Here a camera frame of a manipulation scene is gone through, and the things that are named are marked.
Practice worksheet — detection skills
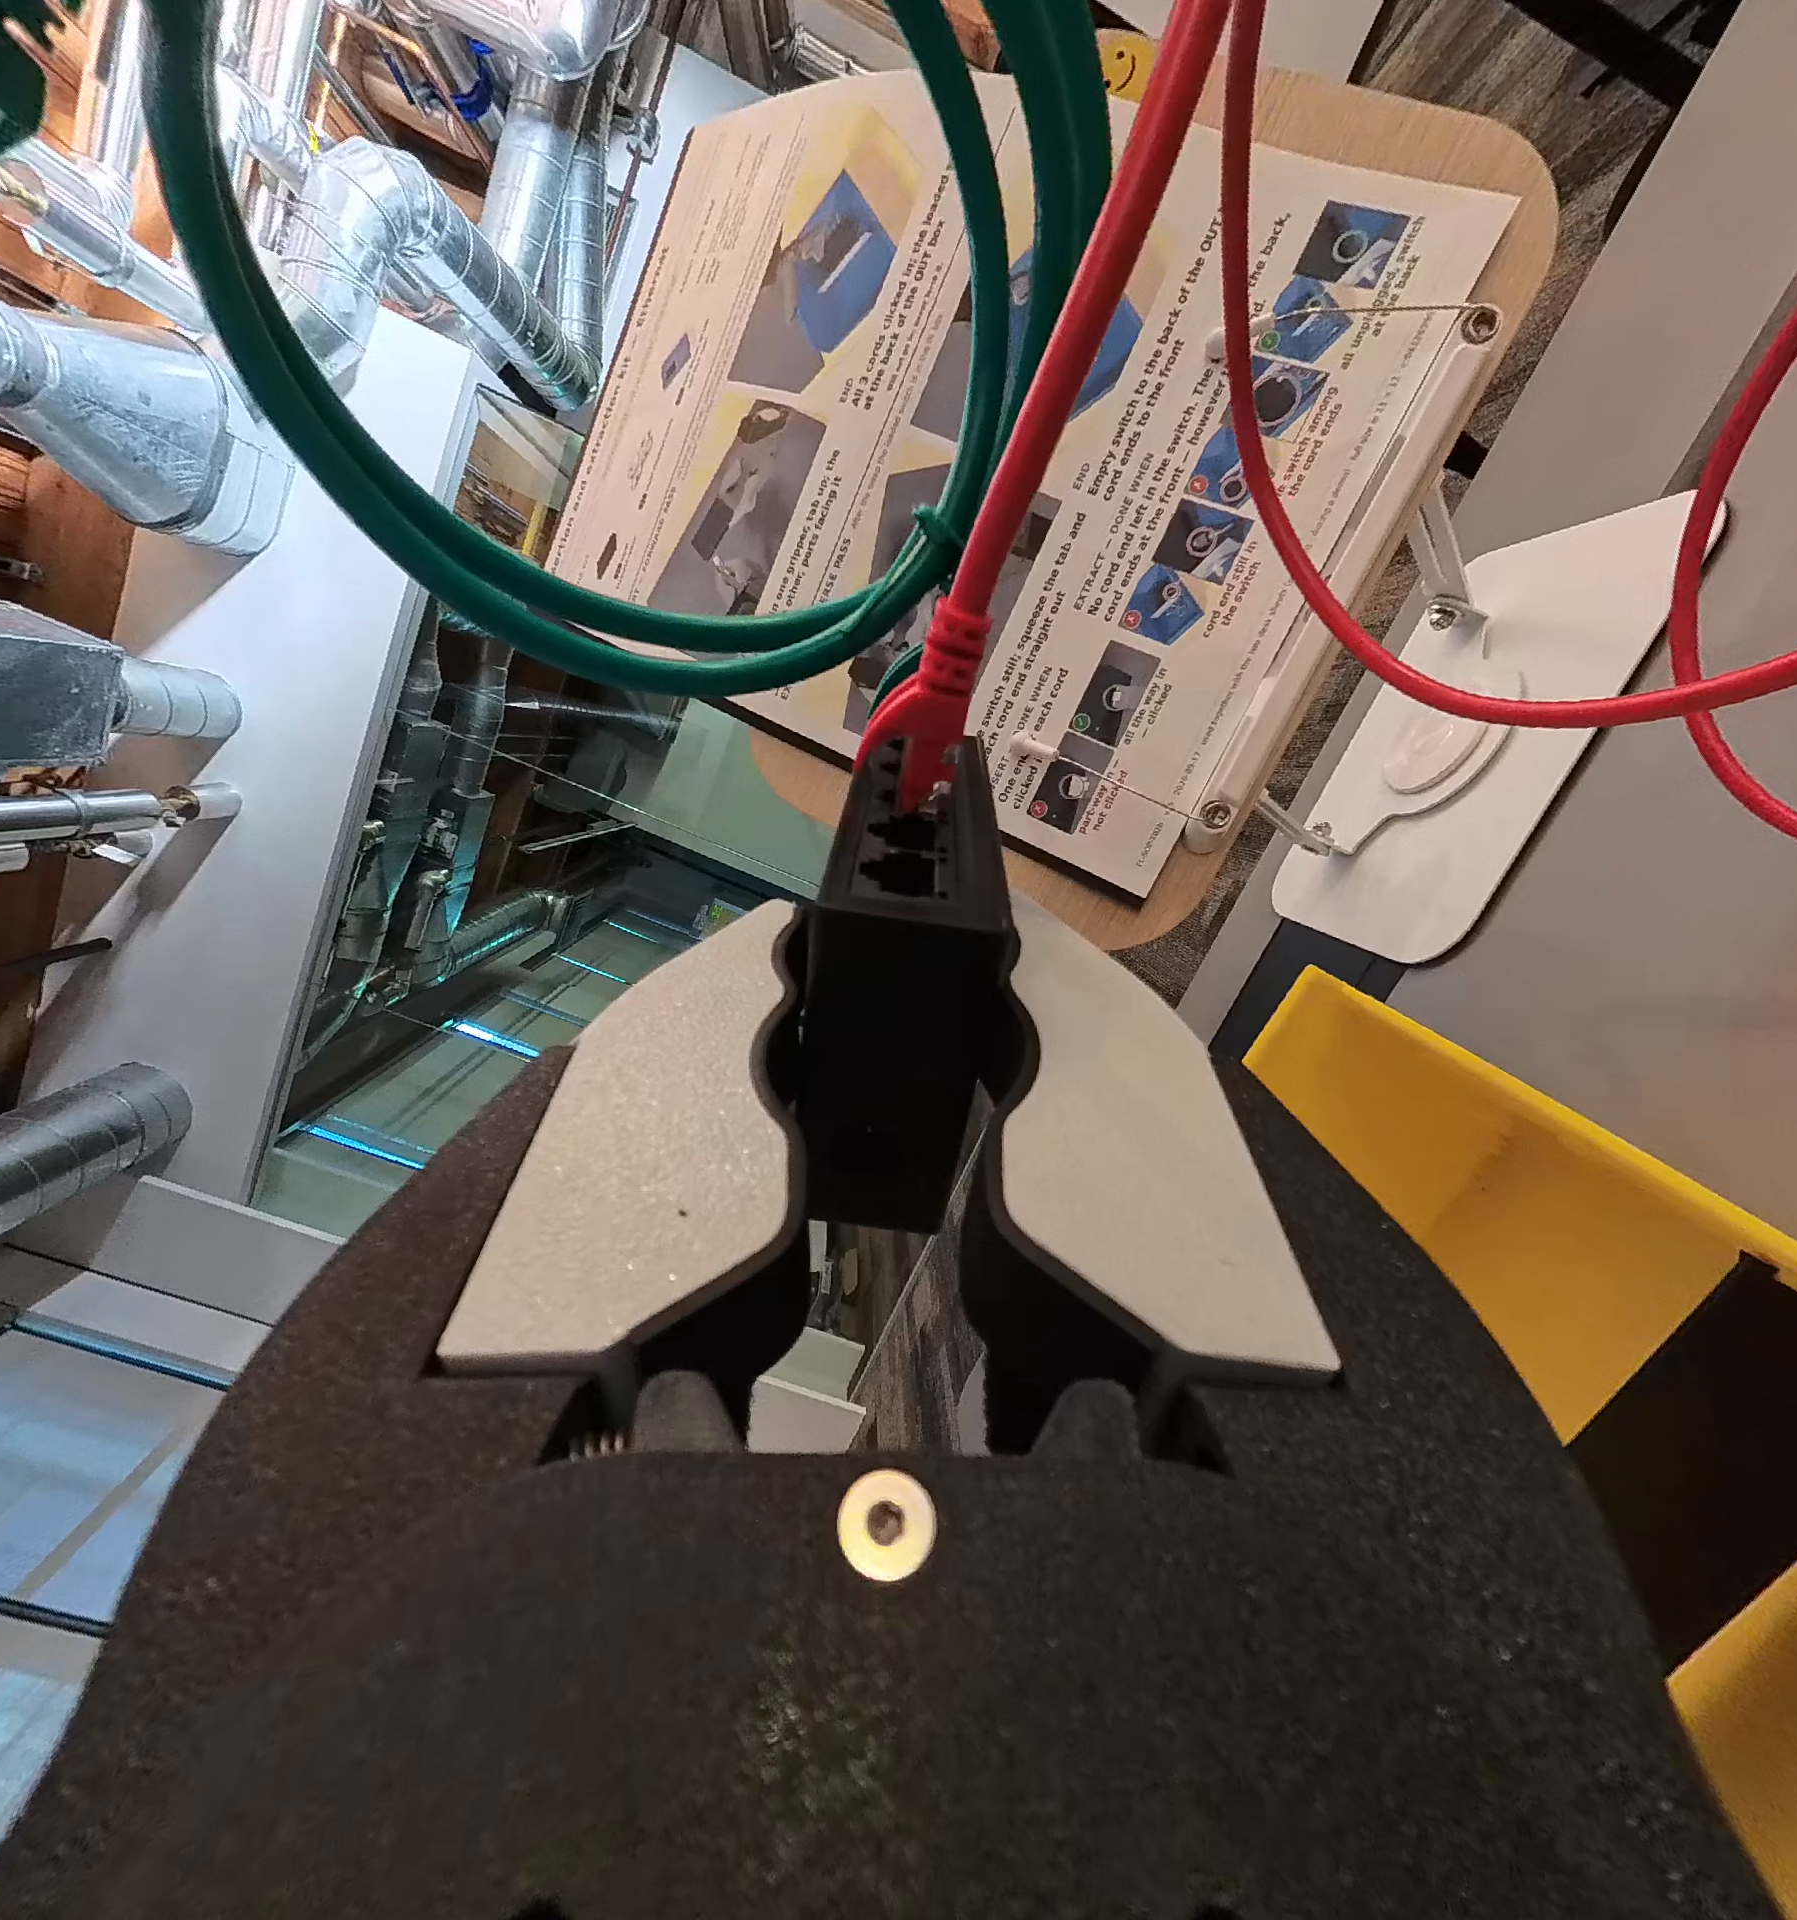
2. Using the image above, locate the yellow plastic bin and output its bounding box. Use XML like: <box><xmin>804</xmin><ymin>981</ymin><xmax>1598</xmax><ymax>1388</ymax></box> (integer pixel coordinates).
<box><xmin>1243</xmin><ymin>966</ymin><xmax>1797</xmax><ymax>1920</ymax></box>

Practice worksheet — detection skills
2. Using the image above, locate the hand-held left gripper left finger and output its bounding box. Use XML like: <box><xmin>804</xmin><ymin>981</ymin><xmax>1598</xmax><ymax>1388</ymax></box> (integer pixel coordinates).
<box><xmin>433</xmin><ymin>898</ymin><xmax>816</xmax><ymax>1380</ymax></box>

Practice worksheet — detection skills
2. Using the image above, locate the red ethernet cable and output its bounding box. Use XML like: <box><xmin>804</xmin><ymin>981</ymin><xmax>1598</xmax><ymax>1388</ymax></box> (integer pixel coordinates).
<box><xmin>853</xmin><ymin>0</ymin><xmax>1797</xmax><ymax>873</ymax></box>

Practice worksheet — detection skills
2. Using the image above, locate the green ethernet cable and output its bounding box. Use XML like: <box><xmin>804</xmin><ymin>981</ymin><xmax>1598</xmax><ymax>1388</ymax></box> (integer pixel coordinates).
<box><xmin>0</xmin><ymin>0</ymin><xmax>1117</xmax><ymax>697</ymax></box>

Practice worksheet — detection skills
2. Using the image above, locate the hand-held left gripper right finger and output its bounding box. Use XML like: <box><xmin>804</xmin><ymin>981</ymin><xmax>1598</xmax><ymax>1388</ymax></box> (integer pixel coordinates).
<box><xmin>966</xmin><ymin>899</ymin><xmax>1345</xmax><ymax>1381</ymax></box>

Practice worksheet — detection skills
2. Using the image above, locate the black network switch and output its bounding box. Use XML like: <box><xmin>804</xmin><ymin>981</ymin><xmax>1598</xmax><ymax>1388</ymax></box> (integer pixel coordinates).
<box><xmin>795</xmin><ymin>736</ymin><xmax>1022</xmax><ymax>1233</ymax></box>

